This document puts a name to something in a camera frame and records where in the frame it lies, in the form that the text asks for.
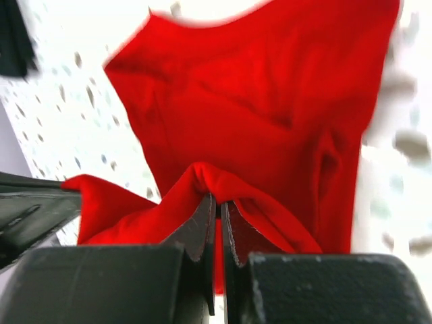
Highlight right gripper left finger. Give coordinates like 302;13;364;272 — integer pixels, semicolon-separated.
1;195;216;324

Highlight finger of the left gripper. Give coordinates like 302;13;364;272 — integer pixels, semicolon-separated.
1;172;82;269

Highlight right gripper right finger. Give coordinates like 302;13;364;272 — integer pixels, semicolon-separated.
221;202;431;324

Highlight red t shirt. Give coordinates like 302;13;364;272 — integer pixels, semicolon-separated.
62;0;402;294

